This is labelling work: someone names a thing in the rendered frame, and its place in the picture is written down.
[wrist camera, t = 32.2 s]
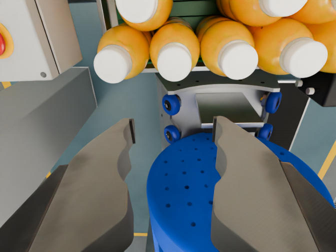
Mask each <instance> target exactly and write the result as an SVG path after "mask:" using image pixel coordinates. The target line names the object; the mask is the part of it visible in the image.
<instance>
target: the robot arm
mask: <svg viewBox="0 0 336 252"><path fill-rule="evenodd" d="M212 142H213V143H215V145H216V146H217V153H216V163H215V168H216V170H217V171H218V173H219V175H220V177H221V179H220V180H219V181H218V182H217V183H216V184H215V187H214V195H213V204H212V213H211V233H210V238H211V242H212V244H213V245H214V247H215V248H216V249H217V250H218V251H220V252H336V209H335V208H334V207H333V206H332V205H331V204H330V203H329V202H328V201H327V200H326V199H325V198H324V197H323V196H322V195H321V194H320V193H319V192H318V191H317V190H316V189H315V188H314V186H313V185H312V184H311V183H310V182H309V181H308V180H307V179H306V178H305V177H304V176H303V175H302V174H301V173H300V172H299V171H298V170H297V169H296V168H295V167H294V166H293V165H292V164H291V163H290V162H282V161H281V160H280V159H279V158H278V157H277V156H276V155H275V154H274V153H273V152H272V151H271V150H270V149H269V148H268V147H267V146H266V145H265V144H263V143H262V142H261V141H260V140H258V139H257V138H256V137H254V136H253V135H252V134H250V133H249V132H247V131H246V130H244V129H243V128H241V127H240V126H238V125H236V124H235V123H233V122H232V121H230V120H229V119H227V118H226V117H224V116H214V117H213V129H212ZM135 143H136V136H135V121H134V118H132V119H131V118H123V119H121V120H120V121H118V122H117V123H116V124H114V125H113V126H111V127H110V128H108V129H107V130H106V131H104V132H103V133H101V134H100V135H98V136H97V137H96V138H94V139H93V140H92V141H90V142H89V143H88V144H87V145H86V146H84V147H83V148H82V149H81V150H80V151H79V152H78V153H77V154H76V155H75V156H74V157H73V158H72V160H71V161H70V162H69V163H68V164H64V165H59V166H58V167H57V168H56V169H55V170H54V171H53V172H52V173H51V175H50V176H49V177H48V178H47V179H46V180H45V181H44V182H43V183H42V184H41V185H40V186H39V187H38V188H37V189H36V190H35V191H34V192H33V194H32V195H31V196H30V197H29V198H28V199H27V200H26V201H25V202H24V203H23V204H22V205H21V206H20V207H19V208H18V209H17V210H16V211H15V213H14V214H13V215H12V216H11V217H10V218H9V219H8V220H7V221H6V222H5V223H4V224H3V225H2V226H1V228H0V252H124V251H125V250H126V249H127V248H128V247H129V246H130V245H131V244H132V242H133V239H134V213H133V208H132V204H131V199H130V195H129V190H128V186H127V184H126V183H125V179H126V177H127V175H128V173H129V172H130V171H131V169H132V166H131V161H130V156H129V150H130V148H131V147H132V146H133V144H135Z"/></svg>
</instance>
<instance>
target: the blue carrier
mask: <svg viewBox="0 0 336 252"><path fill-rule="evenodd" d="M212 137H213V133H204V132H201V133H196V134H192V135H189V136H186V137H184V138H181V139H179V140H177V141H175V142H174V143H172V144H171V145H169V146H168V147H166V148H165V149H164V150H163V151H162V152H161V153H160V154H159V155H158V156H157V158H156V159H155V161H154V162H153V164H152V166H151V168H150V171H149V174H148V177H147V184H146V194H147V202H148V209H149V215H150V222H151V229H152V236H153V243H154V250H155V252H220V251H219V250H217V249H216V248H215V246H214V245H213V243H212V241H211V221H212V208H213V199H214V190H215V185H216V183H217V182H218V181H219V180H220V179H221V176H220V174H219V173H218V171H217V170H216V158H217V146H216V145H215V143H214V142H212ZM254 137H256V136H254ZM256 138H257V139H258V140H260V141H261V142H262V143H263V144H265V145H266V146H267V147H268V148H269V149H270V150H271V151H272V152H273V153H274V154H275V155H276V156H277V157H278V158H279V159H280V160H281V161H282V162H288V163H291V164H292V165H293V166H294V167H295V168H296V169H297V170H298V171H299V172H300V173H301V174H302V175H303V176H304V177H305V178H306V179H307V180H308V181H309V182H310V183H311V184H312V185H313V186H314V188H315V189H316V190H317V191H318V192H319V193H320V194H321V195H322V196H323V197H324V198H325V199H326V200H327V201H328V202H329V203H330V204H331V205H332V206H333V207H334V208H335V205H334V202H333V199H332V197H331V194H330V193H329V191H328V189H327V187H326V186H325V184H324V183H323V181H322V180H321V179H320V178H319V176H318V175H317V174H316V173H315V172H314V171H313V170H312V169H311V168H310V167H309V166H308V165H307V164H306V163H305V162H304V161H302V160H301V159H300V158H298V157H297V156H296V155H294V154H293V153H291V152H290V151H288V150H286V149H285V148H283V147H281V146H279V145H277V144H275V143H273V142H270V141H268V140H265V139H263V138H260V137H256ZM335 209H336V208H335Z"/></svg>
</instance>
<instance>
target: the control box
mask: <svg viewBox="0 0 336 252"><path fill-rule="evenodd" d="M0 33H1V35H2V36H3V38H4V41H5V52H4V53H3V54H2V55H1V56H0V82H17V81H50V80H53V79H55V78H56V77H58V76H59V75H60V74H62V73H63V72H65V71H66V70H68V69H69V68H71V67H73V66H74V65H76V64H77V63H79V62H80V61H82V59H83V57H82V53H81V49H80V45H79V42H78V38H77V34H76V30H75V26H74V22H73V18H72V15H71V11H70V7H69V3H68V0H0Z"/></svg>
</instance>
